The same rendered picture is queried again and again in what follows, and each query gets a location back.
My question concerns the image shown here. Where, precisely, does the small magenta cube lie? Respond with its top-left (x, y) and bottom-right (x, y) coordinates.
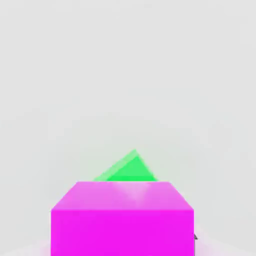
top-left (50, 181), bottom-right (195, 256)

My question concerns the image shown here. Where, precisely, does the small green cube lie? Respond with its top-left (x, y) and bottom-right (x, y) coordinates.
top-left (92, 148), bottom-right (159, 182)

